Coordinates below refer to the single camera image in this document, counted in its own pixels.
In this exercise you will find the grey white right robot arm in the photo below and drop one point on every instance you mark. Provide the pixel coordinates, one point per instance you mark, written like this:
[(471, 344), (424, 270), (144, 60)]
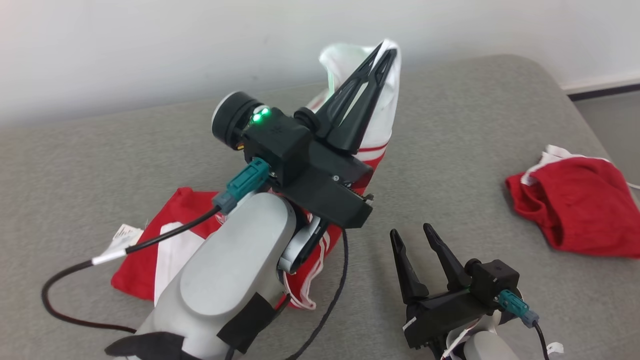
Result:
[(490, 347)]

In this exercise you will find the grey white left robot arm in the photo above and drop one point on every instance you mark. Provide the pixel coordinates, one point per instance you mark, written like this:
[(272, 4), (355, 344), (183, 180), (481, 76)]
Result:
[(225, 270)]

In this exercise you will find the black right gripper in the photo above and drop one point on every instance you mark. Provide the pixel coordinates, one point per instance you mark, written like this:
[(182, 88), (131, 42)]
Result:
[(435, 317)]

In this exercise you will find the red white-striped shorts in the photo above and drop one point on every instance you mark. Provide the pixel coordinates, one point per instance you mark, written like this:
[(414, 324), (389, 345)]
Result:
[(580, 210)]

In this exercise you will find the red white basketball jersey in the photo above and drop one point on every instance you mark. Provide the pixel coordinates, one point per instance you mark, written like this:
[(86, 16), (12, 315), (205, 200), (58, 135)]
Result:
[(137, 272)]

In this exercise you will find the dark wall baseboard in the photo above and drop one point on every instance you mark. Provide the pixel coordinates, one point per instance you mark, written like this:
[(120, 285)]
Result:
[(605, 91)]

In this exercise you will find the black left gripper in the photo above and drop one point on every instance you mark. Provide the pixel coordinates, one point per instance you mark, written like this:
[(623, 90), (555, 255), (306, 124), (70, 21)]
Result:
[(325, 190)]

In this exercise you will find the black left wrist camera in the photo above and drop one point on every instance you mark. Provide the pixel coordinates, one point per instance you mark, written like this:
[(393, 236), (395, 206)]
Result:
[(275, 145)]

